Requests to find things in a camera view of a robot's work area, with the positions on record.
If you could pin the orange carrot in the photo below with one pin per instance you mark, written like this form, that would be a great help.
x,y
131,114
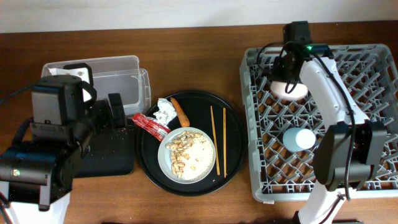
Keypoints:
x,y
182,117

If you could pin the light blue cup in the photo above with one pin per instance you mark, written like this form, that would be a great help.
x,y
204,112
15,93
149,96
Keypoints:
x,y
298,139

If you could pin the wooden chopstick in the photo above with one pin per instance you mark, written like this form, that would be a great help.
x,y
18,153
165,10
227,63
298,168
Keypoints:
x,y
224,144
215,141

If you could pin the clear plastic bin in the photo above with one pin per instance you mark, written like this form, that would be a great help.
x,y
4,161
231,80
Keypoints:
x,y
120,74

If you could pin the black rectangular tray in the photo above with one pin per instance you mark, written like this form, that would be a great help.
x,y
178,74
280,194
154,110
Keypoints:
x,y
110,154

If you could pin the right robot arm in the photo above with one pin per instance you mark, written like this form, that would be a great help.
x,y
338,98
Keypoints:
x,y
351,149

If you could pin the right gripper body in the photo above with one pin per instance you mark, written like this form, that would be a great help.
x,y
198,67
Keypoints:
x,y
282,69

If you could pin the crumpled white tissue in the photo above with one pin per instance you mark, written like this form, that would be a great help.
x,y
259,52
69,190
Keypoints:
x,y
166,111

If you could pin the black round tray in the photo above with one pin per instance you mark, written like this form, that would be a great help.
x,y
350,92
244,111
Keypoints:
x,y
196,105

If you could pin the grey plate with food scraps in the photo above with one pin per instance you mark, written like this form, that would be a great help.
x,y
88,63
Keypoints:
x,y
186,155

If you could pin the grey dishwasher rack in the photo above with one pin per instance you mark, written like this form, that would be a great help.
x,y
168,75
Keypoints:
x,y
278,175

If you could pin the red snack wrapper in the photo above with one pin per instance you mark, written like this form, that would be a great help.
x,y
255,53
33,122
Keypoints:
x,y
157,130

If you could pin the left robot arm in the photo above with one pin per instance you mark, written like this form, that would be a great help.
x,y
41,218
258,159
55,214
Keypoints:
x,y
47,151

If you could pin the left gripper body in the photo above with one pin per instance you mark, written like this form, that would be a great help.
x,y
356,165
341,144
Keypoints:
x,y
98,119

